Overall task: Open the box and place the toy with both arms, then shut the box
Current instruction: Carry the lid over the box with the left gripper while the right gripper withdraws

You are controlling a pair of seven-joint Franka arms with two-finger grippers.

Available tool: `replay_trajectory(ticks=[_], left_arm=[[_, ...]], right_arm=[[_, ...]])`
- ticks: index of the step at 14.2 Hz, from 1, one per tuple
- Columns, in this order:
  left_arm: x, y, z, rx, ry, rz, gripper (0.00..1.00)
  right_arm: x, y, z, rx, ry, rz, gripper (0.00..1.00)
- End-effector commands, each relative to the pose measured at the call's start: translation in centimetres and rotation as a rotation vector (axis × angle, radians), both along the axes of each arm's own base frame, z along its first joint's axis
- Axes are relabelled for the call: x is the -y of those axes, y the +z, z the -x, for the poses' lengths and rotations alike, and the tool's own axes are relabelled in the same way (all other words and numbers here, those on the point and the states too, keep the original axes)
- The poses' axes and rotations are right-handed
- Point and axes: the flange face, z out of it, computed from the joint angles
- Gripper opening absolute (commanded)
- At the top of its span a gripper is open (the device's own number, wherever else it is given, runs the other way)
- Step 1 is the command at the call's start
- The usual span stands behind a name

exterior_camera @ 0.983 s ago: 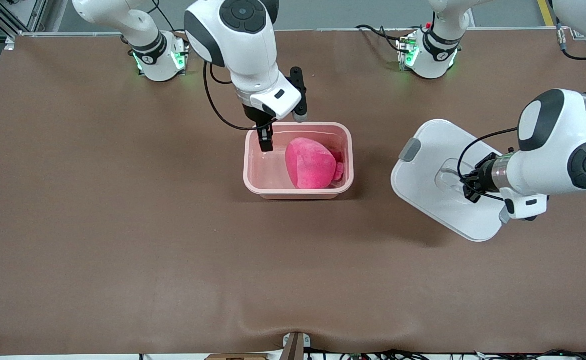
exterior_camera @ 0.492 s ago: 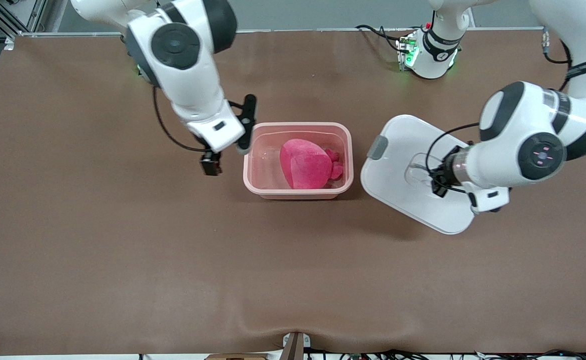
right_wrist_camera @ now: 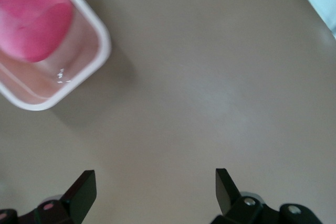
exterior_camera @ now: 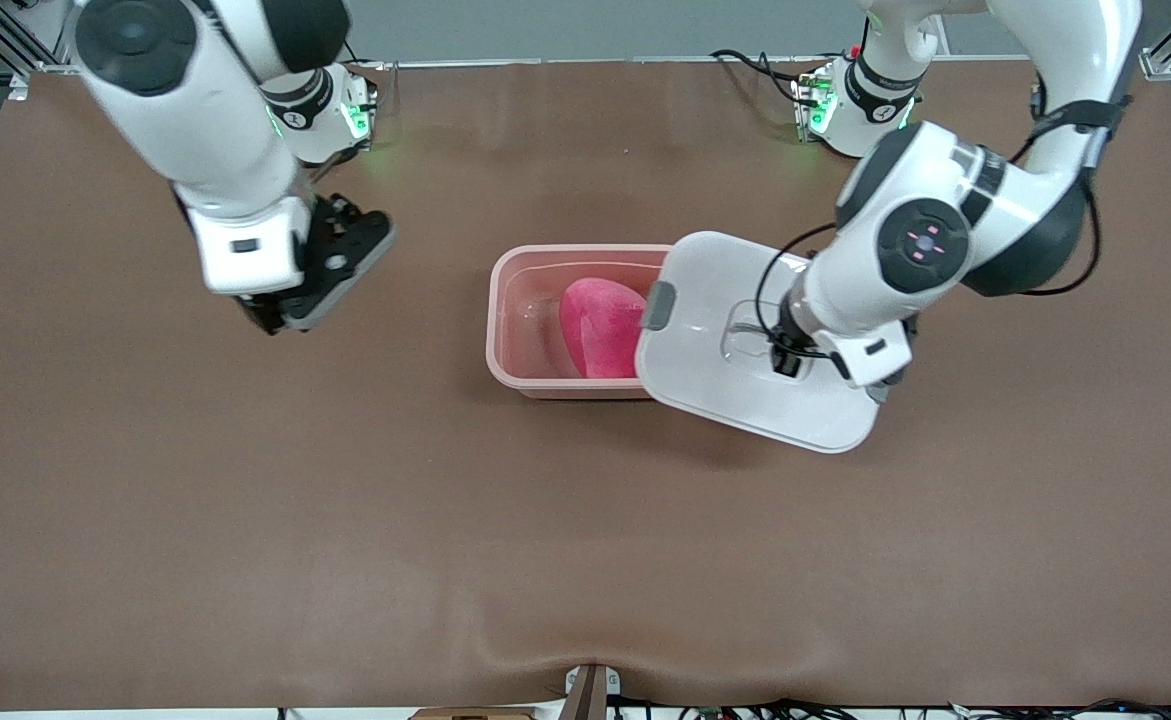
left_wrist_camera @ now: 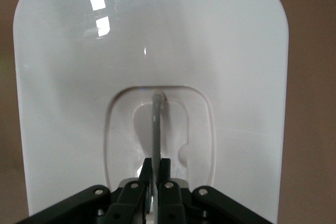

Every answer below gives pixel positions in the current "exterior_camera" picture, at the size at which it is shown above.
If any white lid with grey latches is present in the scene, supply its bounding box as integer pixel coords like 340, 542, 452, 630
635, 230, 888, 455

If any pink plush toy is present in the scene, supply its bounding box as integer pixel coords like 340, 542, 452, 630
559, 277, 649, 380

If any pink translucent plastic box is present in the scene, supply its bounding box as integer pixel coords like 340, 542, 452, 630
486, 244, 676, 402

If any brown table mat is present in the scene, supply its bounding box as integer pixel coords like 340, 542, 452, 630
0, 58, 1171, 713

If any metal table edge clamp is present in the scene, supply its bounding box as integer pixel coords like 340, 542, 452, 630
563, 663, 622, 720

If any black left base cable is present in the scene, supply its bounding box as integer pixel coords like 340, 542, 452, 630
710, 48, 811, 106

